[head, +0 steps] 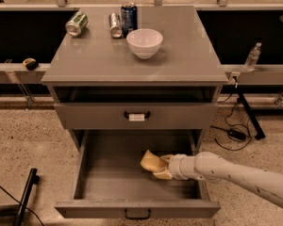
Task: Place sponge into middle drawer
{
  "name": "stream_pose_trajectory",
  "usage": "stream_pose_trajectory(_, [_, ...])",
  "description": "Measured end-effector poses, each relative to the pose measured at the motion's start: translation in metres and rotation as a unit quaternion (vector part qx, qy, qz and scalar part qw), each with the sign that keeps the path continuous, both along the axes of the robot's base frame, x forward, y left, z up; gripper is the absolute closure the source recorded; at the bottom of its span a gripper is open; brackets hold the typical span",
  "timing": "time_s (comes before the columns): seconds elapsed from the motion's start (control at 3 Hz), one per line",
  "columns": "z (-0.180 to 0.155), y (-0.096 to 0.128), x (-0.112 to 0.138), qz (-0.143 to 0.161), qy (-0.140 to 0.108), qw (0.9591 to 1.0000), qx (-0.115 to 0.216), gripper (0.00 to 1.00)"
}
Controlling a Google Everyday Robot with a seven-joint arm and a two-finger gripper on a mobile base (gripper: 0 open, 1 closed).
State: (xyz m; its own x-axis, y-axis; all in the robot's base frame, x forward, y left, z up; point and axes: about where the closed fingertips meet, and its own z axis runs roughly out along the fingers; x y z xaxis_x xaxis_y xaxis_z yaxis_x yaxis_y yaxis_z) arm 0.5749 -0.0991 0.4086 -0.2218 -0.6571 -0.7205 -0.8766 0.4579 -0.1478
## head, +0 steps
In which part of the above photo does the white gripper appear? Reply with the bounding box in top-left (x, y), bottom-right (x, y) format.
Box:
top-left (153, 154), bottom-right (198, 180)

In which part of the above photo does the yellow sponge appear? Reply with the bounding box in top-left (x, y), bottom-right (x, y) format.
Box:
top-left (141, 150), bottom-right (167, 172)

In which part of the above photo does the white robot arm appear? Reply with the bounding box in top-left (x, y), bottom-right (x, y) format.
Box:
top-left (154, 152), bottom-right (283, 208)

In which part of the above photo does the closed grey upper drawer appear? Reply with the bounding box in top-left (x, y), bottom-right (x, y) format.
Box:
top-left (55, 103), bottom-right (217, 130)

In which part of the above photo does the open grey lower drawer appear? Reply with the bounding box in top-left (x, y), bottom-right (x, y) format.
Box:
top-left (56, 130), bottom-right (220, 220)

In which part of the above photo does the grey drawer cabinet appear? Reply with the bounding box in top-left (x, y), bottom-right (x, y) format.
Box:
top-left (42, 6), bottom-right (227, 149)

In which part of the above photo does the black stand leg right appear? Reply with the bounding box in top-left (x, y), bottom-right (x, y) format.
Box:
top-left (235, 87), bottom-right (265, 140)

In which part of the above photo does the white bowl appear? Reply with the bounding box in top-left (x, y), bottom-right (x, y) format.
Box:
top-left (126, 28), bottom-right (163, 59)

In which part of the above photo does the black bar lower left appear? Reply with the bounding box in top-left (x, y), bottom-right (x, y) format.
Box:
top-left (12, 168), bottom-right (40, 226)

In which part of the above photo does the clear plastic water bottle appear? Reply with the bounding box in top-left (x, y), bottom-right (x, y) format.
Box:
top-left (243, 42), bottom-right (262, 72)

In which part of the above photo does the silver can lying down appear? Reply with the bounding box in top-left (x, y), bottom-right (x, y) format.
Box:
top-left (108, 13), bottom-right (123, 39)

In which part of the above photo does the blue soda can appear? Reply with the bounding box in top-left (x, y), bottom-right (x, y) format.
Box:
top-left (121, 2), bottom-right (138, 37)

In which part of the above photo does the green can lying down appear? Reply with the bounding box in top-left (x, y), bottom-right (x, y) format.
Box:
top-left (65, 11), bottom-right (88, 37)

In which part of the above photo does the black tape measure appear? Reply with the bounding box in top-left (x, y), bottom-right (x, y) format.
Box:
top-left (23, 58), bottom-right (39, 71)

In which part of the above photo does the black power adapter with cable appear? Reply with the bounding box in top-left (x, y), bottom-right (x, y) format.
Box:
top-left (209, 92), bottom-right (253, 152)

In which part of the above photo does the black cable lower left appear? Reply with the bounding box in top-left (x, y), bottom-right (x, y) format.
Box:
top-left (0, 176), bottom-right (45, 226)

